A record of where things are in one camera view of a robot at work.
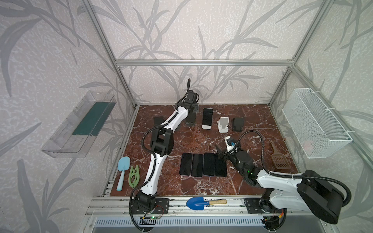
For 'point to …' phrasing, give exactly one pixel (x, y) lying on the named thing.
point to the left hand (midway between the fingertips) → (193, 105)
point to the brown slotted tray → (280, 159)
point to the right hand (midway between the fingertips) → (223, 140)
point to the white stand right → (223, 124)
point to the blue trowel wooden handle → (198, 203)
